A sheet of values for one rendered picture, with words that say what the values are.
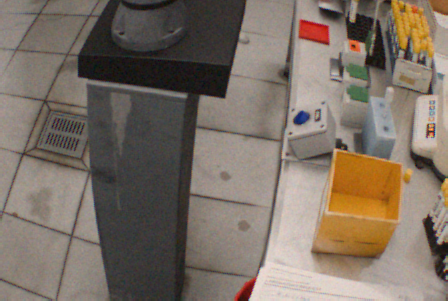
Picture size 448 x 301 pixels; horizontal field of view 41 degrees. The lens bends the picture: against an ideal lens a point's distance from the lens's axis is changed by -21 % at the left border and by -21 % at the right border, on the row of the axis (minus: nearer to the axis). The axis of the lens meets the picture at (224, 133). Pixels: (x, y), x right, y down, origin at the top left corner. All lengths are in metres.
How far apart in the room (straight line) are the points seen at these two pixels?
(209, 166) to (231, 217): 0.22
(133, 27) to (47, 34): 1.76
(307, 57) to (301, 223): 0.42
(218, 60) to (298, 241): 0.35
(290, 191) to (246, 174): 1.22
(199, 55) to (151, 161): 0.26
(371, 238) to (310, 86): 0.41
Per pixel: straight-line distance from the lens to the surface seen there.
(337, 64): 1.39
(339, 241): 1.05
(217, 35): 1.30
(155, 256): 1.66
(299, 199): 1.14
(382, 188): 1.14
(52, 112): 2.56
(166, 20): 1.25
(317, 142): 1.16
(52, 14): 3.12
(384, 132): 1.14
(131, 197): 1.50
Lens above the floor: 1.72
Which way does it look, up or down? 44 degrees down
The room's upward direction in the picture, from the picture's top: 8 degrees clockwise
